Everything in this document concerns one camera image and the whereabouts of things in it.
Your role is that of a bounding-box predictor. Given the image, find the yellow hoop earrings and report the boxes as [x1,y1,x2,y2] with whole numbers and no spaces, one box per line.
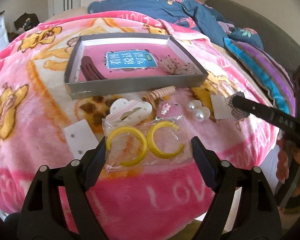
[103,115,192,172]

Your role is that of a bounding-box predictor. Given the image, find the person's right hand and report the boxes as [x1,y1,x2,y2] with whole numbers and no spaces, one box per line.
[275,138,300,214]

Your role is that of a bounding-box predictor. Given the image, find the blue grey small hair clip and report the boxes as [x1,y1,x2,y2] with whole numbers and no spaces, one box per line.
[226,91,251,120]

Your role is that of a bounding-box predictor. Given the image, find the dark grey headboard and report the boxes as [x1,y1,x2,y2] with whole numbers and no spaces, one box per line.
[205,0,300,74]

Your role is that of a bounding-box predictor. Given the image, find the white rectangular card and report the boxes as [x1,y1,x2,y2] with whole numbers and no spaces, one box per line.
[210,94,231,120]

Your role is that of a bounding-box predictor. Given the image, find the white claw hair clip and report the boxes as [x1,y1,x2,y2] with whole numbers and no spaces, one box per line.
[105,98,153,126]

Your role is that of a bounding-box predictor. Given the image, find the small pink flower hair clip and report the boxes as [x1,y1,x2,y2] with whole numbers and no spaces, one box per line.
[157,101,182,118]

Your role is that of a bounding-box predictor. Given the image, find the blue floral quilt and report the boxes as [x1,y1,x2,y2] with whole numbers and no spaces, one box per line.
[88,0,263,49]

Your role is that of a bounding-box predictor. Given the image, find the grey shallow box tray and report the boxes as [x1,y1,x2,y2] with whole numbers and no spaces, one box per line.
[64,33,208,99]

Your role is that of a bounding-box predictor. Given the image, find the pearl ball hair clip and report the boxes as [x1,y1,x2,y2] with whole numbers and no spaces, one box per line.
[186,100,211,122]

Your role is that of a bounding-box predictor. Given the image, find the striped purple blue pillow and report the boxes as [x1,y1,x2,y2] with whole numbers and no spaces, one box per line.
[224,38,296,116]

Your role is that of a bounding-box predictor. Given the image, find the black bag on floor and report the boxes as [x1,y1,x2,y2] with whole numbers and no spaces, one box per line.
[14,12,40,31]

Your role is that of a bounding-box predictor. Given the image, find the beige spiral hair tie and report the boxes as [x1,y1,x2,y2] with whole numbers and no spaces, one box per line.
[142,85,177,106]

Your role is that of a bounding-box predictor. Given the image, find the dark red hair clip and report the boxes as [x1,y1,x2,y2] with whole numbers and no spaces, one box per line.
[80,56,107,81]

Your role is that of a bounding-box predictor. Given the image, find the white earring card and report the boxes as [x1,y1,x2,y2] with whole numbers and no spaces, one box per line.
[63,119,99,159]

